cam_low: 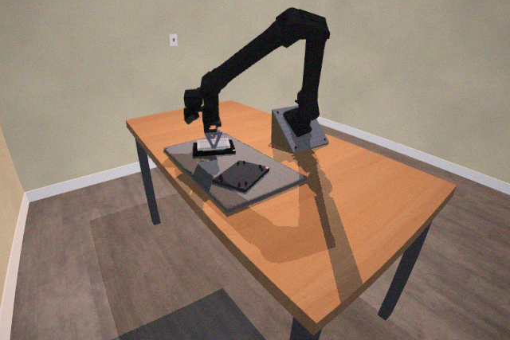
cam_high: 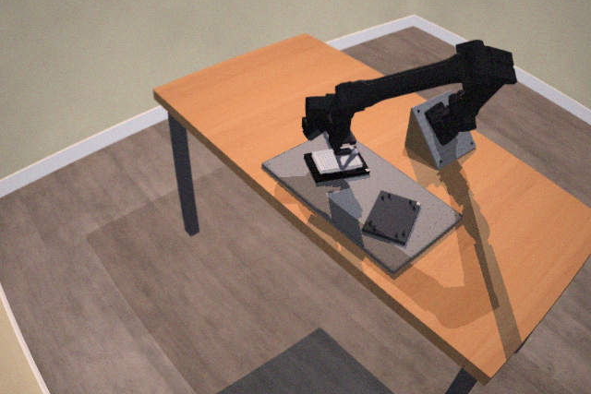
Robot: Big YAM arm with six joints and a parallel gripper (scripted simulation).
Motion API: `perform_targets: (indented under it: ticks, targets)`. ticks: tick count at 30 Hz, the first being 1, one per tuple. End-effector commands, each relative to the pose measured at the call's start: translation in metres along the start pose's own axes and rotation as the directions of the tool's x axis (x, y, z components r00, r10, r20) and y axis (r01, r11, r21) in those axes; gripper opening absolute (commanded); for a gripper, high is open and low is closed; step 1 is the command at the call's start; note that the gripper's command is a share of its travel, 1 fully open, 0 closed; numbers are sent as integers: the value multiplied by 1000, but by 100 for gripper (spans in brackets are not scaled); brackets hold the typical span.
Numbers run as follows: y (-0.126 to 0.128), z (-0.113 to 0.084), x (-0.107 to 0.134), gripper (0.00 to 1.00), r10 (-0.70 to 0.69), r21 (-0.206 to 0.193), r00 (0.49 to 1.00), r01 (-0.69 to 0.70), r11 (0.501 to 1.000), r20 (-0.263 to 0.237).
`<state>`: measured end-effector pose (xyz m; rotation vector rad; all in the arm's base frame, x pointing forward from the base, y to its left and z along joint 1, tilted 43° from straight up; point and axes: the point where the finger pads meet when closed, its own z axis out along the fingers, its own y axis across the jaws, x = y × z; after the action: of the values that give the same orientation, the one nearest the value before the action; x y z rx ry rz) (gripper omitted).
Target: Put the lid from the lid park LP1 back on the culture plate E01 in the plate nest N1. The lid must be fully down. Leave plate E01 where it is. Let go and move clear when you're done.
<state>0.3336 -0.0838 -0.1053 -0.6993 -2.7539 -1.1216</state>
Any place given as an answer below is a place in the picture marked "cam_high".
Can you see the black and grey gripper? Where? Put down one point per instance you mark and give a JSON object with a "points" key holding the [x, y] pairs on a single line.
{"points": [[336, 144]]}

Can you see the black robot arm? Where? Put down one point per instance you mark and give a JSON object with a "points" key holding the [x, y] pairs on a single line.
{"points": [[353, 97]]}

